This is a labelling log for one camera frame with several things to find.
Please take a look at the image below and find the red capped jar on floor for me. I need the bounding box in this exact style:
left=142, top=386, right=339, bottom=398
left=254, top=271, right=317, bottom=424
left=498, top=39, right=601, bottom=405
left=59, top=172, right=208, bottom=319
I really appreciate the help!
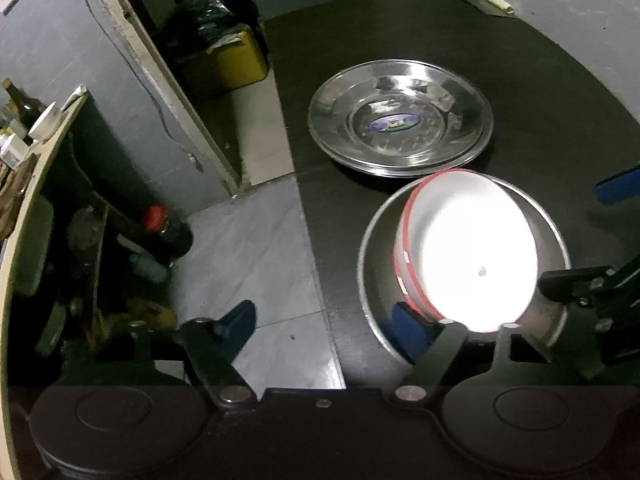
left=144, top=205, right=193, bottom=260

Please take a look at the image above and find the steel plate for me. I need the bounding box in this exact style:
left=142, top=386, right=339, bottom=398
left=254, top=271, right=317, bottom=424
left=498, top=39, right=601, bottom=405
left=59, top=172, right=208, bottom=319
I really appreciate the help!
left=307, top=58, right=494, bottom=178

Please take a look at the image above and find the white bowl on counter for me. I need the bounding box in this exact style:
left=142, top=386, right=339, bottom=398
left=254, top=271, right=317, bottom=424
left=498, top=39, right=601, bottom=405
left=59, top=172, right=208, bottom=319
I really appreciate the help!
left=28, top=102, right=62, bottom=142

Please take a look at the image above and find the yellow bin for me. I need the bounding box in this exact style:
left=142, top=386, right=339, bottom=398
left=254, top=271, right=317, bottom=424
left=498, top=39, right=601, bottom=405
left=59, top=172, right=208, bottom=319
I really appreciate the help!
left=206, top=25, right=269, bottom=90

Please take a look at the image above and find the white ceramic bowl back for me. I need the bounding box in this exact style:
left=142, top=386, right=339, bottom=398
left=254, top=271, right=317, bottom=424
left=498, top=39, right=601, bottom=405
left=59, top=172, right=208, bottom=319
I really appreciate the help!
left=408, top=169, right=538, bottom=334

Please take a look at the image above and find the white ceramic bowl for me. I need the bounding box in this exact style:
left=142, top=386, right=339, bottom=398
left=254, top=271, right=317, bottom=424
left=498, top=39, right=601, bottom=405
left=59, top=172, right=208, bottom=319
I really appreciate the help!
left=393, top=172, right=444, bottom=323
left=408, top=169, right=538, bottom=334

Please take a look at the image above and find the black garbage bag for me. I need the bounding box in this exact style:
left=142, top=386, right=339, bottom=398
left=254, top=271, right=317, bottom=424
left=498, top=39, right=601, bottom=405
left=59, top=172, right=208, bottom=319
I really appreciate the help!
left=162, top=0, right=239, bottom=49

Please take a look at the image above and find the white ceramic bowl front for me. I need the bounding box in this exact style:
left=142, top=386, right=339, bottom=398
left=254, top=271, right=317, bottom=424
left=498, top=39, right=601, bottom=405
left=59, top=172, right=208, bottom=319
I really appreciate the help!
left=393, top=172, right=444, bottom=323

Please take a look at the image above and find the wooden counter shelf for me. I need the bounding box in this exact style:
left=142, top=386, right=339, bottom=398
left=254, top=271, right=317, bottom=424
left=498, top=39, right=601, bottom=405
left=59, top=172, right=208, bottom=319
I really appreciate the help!
left=1, top=86, right=89, bottom=479

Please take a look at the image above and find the cleaver with cream handle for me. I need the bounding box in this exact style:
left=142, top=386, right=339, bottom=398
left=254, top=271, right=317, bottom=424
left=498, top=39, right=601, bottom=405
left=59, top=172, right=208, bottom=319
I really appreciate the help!
left=464, top=0, right=515, bottom=18

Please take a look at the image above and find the deep steel bowl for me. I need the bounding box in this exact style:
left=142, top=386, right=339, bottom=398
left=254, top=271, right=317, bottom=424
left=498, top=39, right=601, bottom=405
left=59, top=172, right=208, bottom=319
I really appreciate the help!
left=357, top=177, right=572, bottom=370

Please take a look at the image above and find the wall cable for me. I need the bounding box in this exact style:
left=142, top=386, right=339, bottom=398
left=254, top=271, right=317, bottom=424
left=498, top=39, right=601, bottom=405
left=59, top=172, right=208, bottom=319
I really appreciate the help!
left=64, top=0, right=205, bottom=174

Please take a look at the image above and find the dark glass bottle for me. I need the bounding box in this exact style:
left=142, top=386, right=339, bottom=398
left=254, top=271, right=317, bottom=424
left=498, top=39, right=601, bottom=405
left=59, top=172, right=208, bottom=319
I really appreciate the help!
left=1, top=78, right=46, bottom=128

